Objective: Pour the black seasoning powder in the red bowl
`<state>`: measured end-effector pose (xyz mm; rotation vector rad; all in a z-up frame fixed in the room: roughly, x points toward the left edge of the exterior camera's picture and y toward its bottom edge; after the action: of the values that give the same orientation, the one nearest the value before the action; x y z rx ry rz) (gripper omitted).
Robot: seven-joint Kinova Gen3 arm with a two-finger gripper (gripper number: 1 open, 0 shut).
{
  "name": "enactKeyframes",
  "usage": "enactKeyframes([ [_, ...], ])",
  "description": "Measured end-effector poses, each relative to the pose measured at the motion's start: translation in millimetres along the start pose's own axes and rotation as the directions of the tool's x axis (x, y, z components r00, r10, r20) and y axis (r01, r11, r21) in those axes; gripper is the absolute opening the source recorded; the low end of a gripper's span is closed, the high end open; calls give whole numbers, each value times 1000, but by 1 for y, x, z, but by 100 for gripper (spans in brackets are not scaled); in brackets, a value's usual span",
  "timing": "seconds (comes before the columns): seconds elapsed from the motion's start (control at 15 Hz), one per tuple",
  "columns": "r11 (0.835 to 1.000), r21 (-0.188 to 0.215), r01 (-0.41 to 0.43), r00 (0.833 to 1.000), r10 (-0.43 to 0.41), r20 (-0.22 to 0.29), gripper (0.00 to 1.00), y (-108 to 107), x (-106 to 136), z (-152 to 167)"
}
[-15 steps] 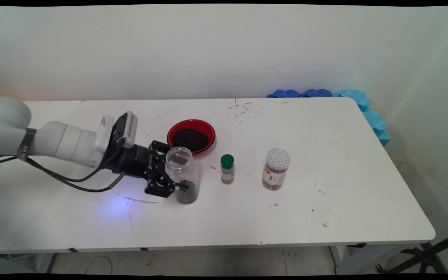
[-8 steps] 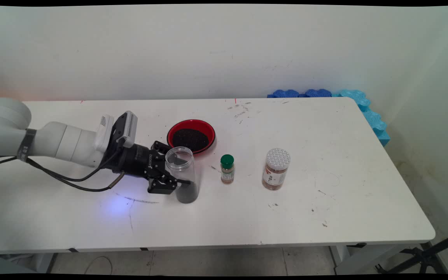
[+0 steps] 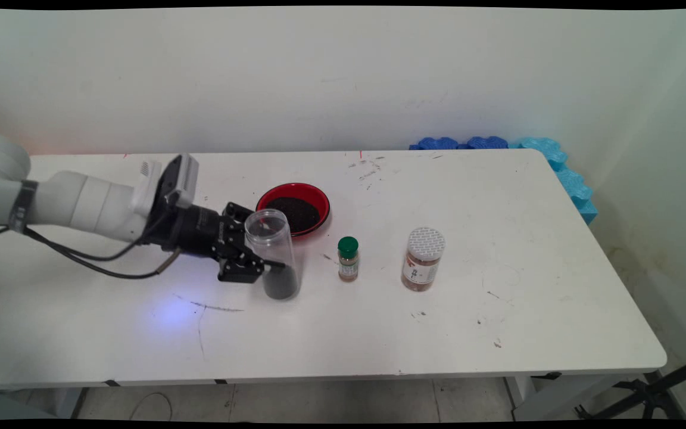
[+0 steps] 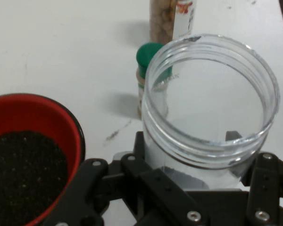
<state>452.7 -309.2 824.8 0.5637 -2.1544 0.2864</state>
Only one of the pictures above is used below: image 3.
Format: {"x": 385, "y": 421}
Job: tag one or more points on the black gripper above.
{"x": 191, "y": 229}

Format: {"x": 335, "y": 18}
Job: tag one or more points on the clear plastic jar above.
{"x": 274, "y": 244}

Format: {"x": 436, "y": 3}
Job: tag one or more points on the black seeds heap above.
{"x": 304, "y": 211}
{"x": 282, "y": 285}

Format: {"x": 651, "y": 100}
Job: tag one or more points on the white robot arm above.
{"x": 81, "y": 202}

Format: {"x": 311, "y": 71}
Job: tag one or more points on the red bowl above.
{"x": 310, "y": 193}

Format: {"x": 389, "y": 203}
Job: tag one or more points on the green capped spice bottle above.
{"x": 348, "y": 259}

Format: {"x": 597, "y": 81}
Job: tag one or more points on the white capped spice jar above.
{"x": 421, "y": 262}

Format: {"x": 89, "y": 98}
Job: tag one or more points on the white table leg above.
{"x": 69, "y": 402}
{"x": 557, "y": 399}

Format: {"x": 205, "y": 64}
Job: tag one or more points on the light blue foam mat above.
{"x": 566, "y": 179}

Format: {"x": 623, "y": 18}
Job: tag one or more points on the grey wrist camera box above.
{"x": 187, "y": 179}

